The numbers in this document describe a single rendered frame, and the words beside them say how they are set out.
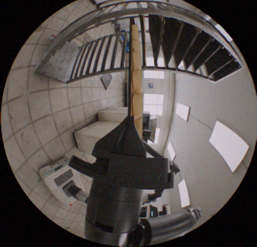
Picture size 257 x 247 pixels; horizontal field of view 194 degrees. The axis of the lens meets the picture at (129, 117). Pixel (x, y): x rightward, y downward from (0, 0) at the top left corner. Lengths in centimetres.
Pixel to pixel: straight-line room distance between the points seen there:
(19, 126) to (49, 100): 51
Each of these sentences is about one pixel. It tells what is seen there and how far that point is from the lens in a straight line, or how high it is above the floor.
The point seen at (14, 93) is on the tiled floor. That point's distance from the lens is 106.
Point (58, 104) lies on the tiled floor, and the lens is 117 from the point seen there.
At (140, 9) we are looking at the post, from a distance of 38.
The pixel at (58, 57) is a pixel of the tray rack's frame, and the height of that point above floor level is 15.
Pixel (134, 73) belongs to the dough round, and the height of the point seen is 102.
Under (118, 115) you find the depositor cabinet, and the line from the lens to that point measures 147.
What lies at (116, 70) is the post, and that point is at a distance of 68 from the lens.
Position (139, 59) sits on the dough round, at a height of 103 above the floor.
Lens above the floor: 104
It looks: 10 degrees down
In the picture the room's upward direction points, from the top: 92 degrees clockwise
